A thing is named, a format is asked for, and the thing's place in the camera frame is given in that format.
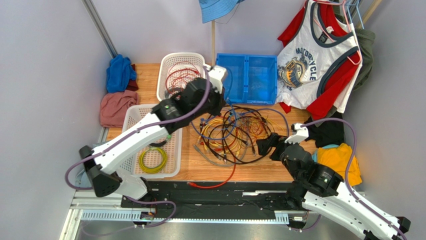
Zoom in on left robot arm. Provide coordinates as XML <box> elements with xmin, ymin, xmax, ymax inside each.
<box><xmin>79</xmin><ymin>76</ymin><xmax>225</xmax><ymax>200</ymax></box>

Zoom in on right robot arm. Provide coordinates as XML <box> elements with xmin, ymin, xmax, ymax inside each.
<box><xmin>256</xmin><ymin>130</ymin><xmax>411</xmax><ymax>240</ymax></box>

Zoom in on yellow shirt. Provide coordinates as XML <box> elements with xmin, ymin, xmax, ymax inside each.
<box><xmin>312</xmin><ymin>143</ymin><xmax>363</xmax><ymax>187</ymax></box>

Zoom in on black garment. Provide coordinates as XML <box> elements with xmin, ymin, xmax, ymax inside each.
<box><xmin>304</xmin><ymin>120</ymin><xmax>345</xmax><ymax>148</ymax></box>

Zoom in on blue plastic crate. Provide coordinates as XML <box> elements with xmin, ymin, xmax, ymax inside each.
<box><xmin>216</xmin><ymin>53</ymin><xmax>278</xmax><ymax>106</ymax></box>

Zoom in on white perforated basket far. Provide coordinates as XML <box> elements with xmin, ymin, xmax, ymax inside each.
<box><xmin>156</xmin><ymin>52</ymin><xmax>205</xmax><ymax>101</ymax></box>

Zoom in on white perforated basket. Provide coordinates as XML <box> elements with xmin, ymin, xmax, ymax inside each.
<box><xmin>120</xmin><ymin>104</ymin><xmax>183</xmax><ymax>179</ymax></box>
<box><xmin>156</xmin><ymin>52</ymin><xmax>205</xmax><ymax>101</ymax></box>

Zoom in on red shirt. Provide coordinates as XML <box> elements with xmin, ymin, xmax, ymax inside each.
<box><xmin>277</xmin><ymin>3</ymin><xmax>364</xmax><ymax>121</ymax></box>

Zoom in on white perforated basket near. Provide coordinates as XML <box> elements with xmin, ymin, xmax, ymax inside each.
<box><xmin>120</xmin><ymin>104</ymin><xmax>183</xmax><ymax>179</ymax></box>

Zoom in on wooden pole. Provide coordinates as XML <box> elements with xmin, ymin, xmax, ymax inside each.
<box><xmin>211</xmin><ymin>20</ymin><xmax>216</xmax><ymax>64</ymax></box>

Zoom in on white motorcycle tank top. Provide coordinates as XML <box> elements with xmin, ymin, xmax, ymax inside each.
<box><xmin>275</xmin><ymin>0</ymin><xmax>364</xmax><ymax>114</ymax></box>

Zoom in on blue bucket hat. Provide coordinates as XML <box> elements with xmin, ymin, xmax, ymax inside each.
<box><xmin>198</xmin><ymin>0</ymin><xmax>244</xmax><ymax>24</ymax></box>

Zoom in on blue cloth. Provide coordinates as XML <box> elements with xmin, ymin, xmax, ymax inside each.
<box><xmin>106</xmin><ymin>54</ymin><xmax>137</xmax><ymax>94</ymax></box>

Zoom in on pink cloth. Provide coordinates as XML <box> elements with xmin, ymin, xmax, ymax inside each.
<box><xmin>99</xmin><ymin>90</ymin><xmax>139</xmax><ymax>128</ymax></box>

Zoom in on olive green garment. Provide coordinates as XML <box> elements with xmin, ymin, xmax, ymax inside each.
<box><xmin>332</xmin><ymin>0</ymin><xmax>377</xmax><ymax>91</ymax></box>

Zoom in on thick black cable loop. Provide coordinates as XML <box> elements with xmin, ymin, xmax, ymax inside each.
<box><xmin>200</xmin><ymin>105</ymin><xmax>277</xmax><ymax>165</ymax></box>

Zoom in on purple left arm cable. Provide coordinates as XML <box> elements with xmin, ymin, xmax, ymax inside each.
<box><xmin>64</xmin><ymin>66</ymin><xmax>213</xmax><ymax>238</ymax></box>

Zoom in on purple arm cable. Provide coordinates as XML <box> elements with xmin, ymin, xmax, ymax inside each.
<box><xmin>64</xmin><ymin>66</ymin><xmax>213</xmax><ymax>238</ymax></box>
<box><xmin>288</xmin><ymin>117</ymin><xmax>409</xmax><ymax>240</ymax></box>

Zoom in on grey ethernet cable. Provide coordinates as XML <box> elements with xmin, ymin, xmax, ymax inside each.
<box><xmin>192</xmin><ymin>143</ymin><xmax>250</xmax><ymax>168</ymax></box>

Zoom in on thin yellow wire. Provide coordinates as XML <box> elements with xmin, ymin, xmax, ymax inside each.
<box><xmin>246</xmin><ymin>113</ymin><xmax>277</xmax><ymax>141</ymax></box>

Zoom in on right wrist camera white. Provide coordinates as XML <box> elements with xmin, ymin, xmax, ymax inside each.
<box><xmin>284</xmin><ymin>123</ymin><xmax>309</xmax><ymax>144</ymax></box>

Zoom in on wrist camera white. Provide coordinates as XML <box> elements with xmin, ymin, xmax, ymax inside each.
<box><xmin>203</xmin><ymin>64</ymin><xmax>228</xmax><ymax>94</ymax></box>
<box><xmin>284</xmin><ymin>123</ymin><xmax>309</xmax><ymax>144</ymax></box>

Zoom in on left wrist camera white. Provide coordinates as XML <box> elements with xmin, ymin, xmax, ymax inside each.
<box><xmin>203</xmin><ymin>64</ymin><xmax>228</xmax><ymax>94</ymax></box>

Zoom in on yellow ethernet cable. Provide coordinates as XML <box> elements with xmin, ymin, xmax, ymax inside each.
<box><xmin>198</xmin><ymin>116</ymin><xmax>247</xmax><ymax>159</ymax></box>

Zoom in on red wires in far basket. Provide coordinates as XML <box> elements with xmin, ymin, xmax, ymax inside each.
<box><xmin>165</xmin><ymin>61</ymin><xmax>203</xmax><ymax>97</ymax></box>

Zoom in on black wire coil near basket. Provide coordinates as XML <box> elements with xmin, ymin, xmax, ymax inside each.
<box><xmin>148</xmin><ymin>139</ymin><xmax>171</xmax><ymax>149</ymax></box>

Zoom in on long red ethernet cable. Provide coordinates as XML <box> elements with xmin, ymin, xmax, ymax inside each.
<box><xmin>186</xmin><ymin>156</ymin><xmax>237</xmax><ymax>190</ymax></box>

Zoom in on yellow green wire coil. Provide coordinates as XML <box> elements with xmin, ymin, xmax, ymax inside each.
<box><xmin>138</xmin><ymin>146</ymin><xmax>169</xmax><ymax>175</ymax></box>

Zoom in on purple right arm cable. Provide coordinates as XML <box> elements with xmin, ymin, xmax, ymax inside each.
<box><xmin>288</xmin><ymin>117</ymin><xmax>409</xmax><ymax>240</ymax></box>

